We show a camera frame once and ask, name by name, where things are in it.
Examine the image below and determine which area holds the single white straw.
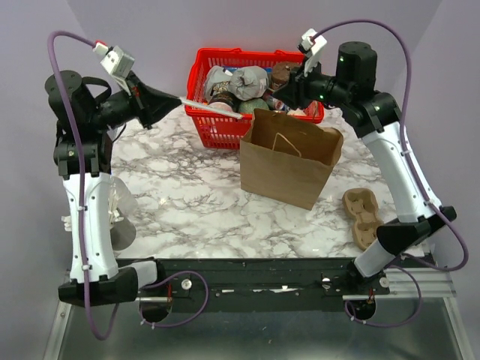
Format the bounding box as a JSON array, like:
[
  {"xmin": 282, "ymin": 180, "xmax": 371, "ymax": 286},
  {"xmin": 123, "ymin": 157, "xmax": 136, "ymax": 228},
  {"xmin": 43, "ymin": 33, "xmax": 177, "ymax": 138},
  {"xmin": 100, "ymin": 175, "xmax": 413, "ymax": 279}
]
[{"xmin": 179, "ymin": 97, "xmax": 243, "ymax": 119}]

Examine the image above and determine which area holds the brown lidded round tub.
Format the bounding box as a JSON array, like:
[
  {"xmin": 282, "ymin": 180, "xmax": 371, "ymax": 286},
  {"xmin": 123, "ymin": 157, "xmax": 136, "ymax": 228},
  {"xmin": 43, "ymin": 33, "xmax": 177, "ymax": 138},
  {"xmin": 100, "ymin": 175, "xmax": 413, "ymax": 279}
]
[{"xmin": 270, "ymin": 61, "xmax": 300, "ymax": 91}]

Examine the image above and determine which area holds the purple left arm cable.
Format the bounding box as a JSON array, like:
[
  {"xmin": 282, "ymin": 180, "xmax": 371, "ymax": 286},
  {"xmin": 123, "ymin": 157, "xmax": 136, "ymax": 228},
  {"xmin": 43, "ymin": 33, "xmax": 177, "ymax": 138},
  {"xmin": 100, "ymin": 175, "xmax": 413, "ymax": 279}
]
[{"xmin": 46, "ymin": 30, "xmax": 211, "ymax": 341}]

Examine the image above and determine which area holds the red drink can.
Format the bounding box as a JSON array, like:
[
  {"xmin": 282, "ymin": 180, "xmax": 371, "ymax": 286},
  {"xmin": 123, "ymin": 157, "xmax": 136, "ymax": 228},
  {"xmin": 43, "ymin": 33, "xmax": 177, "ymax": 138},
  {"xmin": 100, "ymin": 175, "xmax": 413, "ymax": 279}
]
[{"xmin": 262, "ymin": 92, "xmax": 289, "ymax": 112}]

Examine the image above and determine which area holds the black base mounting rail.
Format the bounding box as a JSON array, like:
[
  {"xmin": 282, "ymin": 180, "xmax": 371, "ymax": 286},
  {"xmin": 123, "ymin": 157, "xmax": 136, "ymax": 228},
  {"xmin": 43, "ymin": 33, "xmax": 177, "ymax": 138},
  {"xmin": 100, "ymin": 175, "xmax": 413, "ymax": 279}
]
[{"xmin": 139, "ymin": 258, "xmax": 393, "ymax": 314}]

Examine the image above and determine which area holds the brown paper bag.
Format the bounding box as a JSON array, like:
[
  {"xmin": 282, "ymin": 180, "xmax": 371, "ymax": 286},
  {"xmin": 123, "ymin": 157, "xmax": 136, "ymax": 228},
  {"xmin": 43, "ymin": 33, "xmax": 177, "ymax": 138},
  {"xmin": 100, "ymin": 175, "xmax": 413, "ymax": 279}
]
[{"xmin": 240, "ymin": 109, "xmax": 344, "ymax": 211}]

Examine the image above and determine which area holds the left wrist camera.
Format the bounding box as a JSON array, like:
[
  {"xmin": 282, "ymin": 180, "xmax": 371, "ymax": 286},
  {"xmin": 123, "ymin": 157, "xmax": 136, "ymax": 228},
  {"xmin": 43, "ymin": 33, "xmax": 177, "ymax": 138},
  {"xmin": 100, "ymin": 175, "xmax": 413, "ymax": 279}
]
[{"xmin": 93, "ymin": 41, "xmax": 135, "ymax": 95}]

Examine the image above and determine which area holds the aluminium frame rail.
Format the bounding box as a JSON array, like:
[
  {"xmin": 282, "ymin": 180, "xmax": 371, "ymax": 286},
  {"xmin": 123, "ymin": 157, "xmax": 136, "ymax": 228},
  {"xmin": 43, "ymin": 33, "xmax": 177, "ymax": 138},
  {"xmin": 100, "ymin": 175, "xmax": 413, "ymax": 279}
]
[{"xmin": 334, "ymin": 268, "xmax": 457, "ymax": 300}]

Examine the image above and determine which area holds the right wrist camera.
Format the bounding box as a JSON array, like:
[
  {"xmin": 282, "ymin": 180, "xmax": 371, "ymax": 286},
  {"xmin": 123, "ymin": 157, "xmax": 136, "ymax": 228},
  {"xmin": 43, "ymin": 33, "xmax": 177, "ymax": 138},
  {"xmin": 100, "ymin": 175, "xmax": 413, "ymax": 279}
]
[{"xmin": 298, "ymin": 28, "xmax": 327, "ymax": 77}]

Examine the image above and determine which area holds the grey crumpled foil bag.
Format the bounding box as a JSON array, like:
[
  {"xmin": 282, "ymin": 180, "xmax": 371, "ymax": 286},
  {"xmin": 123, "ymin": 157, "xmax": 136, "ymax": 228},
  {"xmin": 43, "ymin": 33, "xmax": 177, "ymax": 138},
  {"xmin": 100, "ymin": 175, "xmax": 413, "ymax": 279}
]
[{"xmin": 203, "ymin": 65, "xmax": 269, "ymax": 101}]

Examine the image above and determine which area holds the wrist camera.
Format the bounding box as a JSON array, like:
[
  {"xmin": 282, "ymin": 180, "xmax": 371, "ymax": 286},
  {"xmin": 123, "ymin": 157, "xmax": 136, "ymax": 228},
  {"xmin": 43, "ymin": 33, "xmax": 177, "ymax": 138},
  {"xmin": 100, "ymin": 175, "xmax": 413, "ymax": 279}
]
[
  {"xmin": 298, "ymin": 28, "xmax": 327, "ymax": 77},
  {"xmin": 93, "ymin": 41, "xmax": 135, "ymax": 95}
]

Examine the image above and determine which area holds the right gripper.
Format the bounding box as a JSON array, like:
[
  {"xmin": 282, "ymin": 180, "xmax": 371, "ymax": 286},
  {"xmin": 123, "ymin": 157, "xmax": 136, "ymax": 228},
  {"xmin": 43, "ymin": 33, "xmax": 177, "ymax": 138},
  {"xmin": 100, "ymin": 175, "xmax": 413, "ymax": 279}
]
[{"xmin": 271, "ymin": 55, "xmax": 352, "ymax": 111}]

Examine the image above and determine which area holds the clear plastic water bottle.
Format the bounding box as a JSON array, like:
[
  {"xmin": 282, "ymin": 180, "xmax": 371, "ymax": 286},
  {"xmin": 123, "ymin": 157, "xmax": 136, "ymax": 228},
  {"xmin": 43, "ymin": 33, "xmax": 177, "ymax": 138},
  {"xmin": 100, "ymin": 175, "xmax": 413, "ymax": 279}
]
[{"xmin": 108, "ymin": 176, "xmax": 138, "ymax": 225}]

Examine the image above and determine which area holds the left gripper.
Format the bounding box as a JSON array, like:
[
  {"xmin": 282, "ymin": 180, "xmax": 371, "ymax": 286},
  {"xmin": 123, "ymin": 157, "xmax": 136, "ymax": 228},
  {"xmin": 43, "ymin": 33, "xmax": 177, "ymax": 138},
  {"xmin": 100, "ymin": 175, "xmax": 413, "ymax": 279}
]
[{"xmin": 88, "ymin": 70, "xmax": 182, "ymax": 132}]

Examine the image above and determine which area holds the dark lidded jar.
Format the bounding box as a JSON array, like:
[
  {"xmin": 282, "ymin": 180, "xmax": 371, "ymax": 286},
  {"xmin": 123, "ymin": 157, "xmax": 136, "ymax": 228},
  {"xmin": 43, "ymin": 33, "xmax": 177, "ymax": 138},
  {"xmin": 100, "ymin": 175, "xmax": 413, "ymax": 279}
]
[{"xmin": 208, "ymin": 91, "xmax": 239, "ymax": 113}]

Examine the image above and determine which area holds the grey straw holder cup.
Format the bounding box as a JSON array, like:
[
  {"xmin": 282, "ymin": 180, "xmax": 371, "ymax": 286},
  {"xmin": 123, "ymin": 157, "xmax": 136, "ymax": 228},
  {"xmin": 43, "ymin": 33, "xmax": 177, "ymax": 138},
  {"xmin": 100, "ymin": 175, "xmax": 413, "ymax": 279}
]
[{"xmin": 110, "ymin": 218, "xmax": 137, "ymax": 251}]

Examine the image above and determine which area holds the green textured ball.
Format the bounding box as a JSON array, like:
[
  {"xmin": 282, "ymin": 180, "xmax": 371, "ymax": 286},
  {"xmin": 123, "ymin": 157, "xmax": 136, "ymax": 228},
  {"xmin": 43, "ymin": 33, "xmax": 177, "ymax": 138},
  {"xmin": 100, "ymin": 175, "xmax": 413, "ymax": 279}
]
[{"xmin": 238, "ymin": 98, "xmax": 269, "ymax": 114}]

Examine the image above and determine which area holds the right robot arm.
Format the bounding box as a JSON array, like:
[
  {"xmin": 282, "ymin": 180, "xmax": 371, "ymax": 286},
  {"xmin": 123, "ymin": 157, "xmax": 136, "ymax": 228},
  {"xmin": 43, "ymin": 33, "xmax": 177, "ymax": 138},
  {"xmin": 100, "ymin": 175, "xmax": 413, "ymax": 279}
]
[{"xmin": 274, "ymin": 36, "xmax": 457, "ymax": 294}]

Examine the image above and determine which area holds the red plastic shopping basket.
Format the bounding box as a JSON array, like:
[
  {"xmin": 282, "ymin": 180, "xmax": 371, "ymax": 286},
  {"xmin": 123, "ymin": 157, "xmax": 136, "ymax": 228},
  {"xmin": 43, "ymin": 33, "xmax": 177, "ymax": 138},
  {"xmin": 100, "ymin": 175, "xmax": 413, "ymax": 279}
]
[{"xmin": 184, "ymin": 47, "xmax": 325, "ymax": 149}]

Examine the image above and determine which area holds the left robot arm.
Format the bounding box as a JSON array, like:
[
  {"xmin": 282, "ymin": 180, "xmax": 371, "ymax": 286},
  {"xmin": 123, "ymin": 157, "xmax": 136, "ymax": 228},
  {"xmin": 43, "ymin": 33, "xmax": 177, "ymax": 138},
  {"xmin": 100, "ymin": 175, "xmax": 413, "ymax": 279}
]
[{"xmin": 45, "ymin": 70, "xmax": 182, "ymax": 307}]

